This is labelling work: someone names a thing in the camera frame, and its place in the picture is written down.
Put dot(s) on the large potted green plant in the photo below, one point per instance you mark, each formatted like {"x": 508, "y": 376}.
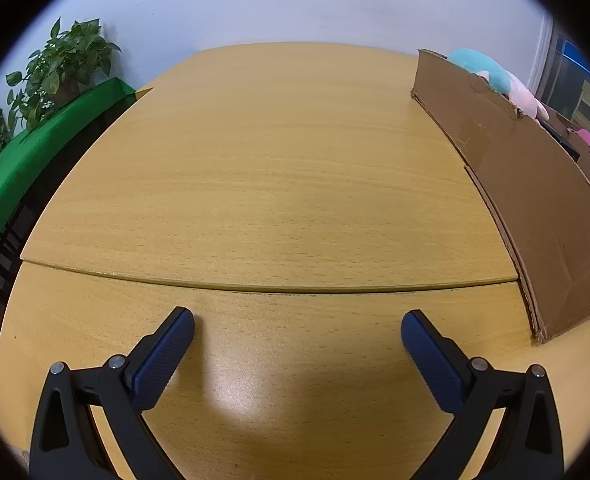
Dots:
{"x": 60, "y": 60}

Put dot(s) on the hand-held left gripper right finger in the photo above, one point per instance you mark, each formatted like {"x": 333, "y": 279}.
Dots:
{"x": 432, "y": 360}

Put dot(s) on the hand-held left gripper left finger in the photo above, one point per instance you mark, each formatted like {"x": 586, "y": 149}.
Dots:
{"x": 162, "y": 360}

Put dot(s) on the wooden desk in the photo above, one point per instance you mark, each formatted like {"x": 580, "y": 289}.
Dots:
{"x": 275, "y": 160}

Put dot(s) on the teal and pink plush toy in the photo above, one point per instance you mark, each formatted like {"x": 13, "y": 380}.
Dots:
{"x": 492, "y": 74}

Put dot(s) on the brown cardboard box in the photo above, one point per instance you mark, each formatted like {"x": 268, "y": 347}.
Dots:
{"x": 525, "y": 200}

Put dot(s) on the glass partition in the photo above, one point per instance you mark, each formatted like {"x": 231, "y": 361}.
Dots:
{"x": 575, "y": 90}

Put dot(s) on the green panel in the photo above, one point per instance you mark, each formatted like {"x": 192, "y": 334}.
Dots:
{"x": 25, "y": 160}

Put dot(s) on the blue banner strip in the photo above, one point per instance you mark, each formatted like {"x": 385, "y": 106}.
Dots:
{"x": 577, "y": 57}

